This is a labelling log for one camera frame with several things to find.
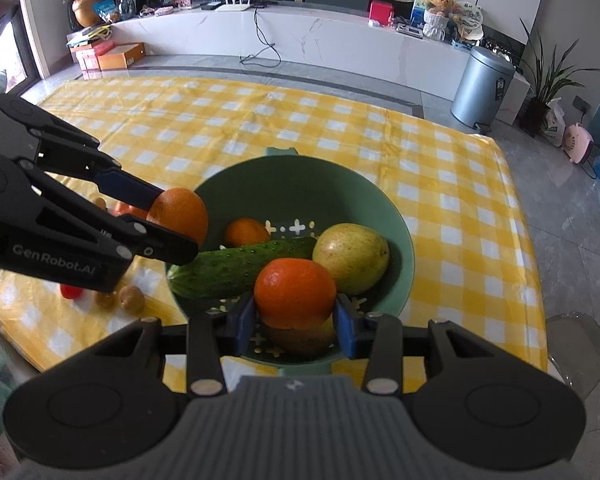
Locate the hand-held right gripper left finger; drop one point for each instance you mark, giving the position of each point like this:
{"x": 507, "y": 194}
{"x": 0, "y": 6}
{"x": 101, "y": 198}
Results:
{"x": 245, "y": 329}

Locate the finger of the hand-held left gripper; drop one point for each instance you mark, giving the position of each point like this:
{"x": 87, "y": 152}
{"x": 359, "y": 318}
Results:
{"x": 172, "y": 252}
{"x": 130, "y": 191}

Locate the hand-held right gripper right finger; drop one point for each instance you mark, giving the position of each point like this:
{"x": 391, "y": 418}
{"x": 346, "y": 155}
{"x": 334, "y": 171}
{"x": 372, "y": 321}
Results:
{"x": 347, "y": 331}

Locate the small brown kiwi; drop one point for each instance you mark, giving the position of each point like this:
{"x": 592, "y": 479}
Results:
{"x": 100, "y": 203}
{"x": 132, "y": 299}
{"x": 105, "y": 300}

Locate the red cherry tomato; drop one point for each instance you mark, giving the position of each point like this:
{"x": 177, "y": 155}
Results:
{"x": 70, "y": 291}

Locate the green cucumber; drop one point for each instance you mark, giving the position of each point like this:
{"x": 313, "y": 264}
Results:
{"x": 230, "y": 270}

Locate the yellow green pear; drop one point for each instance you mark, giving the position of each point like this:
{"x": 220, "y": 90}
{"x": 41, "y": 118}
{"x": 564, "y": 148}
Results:
{"x": 352, "y": 259}

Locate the green colander bowl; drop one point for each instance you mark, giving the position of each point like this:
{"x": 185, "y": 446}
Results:
{"x": 310, "y": 195}

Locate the orange cardboard box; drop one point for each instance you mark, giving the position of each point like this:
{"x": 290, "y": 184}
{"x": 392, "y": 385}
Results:
{"x": 122, "y": 56}

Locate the red cardboard box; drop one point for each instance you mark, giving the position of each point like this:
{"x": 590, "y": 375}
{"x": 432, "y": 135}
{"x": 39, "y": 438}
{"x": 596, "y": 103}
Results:
{"x": 87, "y": 57}

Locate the blue snack packet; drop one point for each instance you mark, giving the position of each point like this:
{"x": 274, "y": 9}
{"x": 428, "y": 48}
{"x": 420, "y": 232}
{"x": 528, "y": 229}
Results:
{"x": 104, "y": 10}

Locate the gold round vase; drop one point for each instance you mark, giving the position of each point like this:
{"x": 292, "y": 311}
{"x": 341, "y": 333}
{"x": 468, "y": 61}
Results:
{"x": 89, "y": 7}

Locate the yellow checked tablecloth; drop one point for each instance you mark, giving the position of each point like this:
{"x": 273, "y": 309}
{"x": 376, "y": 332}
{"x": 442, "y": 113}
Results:
{"x": 330, "y": 125}

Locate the clear acrylic chair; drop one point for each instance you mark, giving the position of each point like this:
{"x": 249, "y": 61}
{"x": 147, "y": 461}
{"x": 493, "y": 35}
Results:
{"x": 577, "y": 355}

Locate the white marble tv cabinet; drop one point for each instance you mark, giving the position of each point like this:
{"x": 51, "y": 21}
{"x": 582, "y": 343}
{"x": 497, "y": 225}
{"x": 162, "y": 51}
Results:
{"x": 330, "y": 45}

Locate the silver pedal trash can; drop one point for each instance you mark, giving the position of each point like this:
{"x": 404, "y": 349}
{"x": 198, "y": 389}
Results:
{"x": 480, "y": 90}

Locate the potted long-leaf plant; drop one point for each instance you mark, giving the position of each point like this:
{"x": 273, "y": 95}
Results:
{"x": 535, "y": 110}

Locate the white plastic bag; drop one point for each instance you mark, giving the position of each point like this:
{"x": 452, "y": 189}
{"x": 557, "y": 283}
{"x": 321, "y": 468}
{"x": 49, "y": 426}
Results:
{"x": 552, "y": 122}

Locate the pink fan heater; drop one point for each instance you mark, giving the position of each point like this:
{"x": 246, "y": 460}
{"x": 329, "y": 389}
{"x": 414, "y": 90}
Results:
{"x": 577, "y": 142}

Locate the silver kitchen scale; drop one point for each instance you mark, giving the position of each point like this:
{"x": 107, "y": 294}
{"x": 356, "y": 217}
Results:
{"x": 410, "y": 30}

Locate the small red box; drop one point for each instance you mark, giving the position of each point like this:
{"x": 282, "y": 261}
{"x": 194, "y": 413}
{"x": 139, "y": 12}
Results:
{"x": 381, "y": 12}

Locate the white woven basket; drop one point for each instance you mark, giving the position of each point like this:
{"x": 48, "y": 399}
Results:
{"x": 436, "y": 25}

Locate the round paper fan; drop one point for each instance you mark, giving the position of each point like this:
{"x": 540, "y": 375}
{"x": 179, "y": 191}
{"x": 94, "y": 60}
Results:
{"x": 470, "y": 24}

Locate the green picture card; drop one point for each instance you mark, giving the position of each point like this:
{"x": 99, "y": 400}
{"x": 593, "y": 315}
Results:
{"x": 421, "y": 2}

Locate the brown teddy bear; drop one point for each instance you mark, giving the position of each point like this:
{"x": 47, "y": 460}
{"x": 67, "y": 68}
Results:
{"x": 441, "y": 2}

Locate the dark wall socket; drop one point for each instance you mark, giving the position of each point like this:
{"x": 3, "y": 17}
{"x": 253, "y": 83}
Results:
{"x": 582, "y": 102}

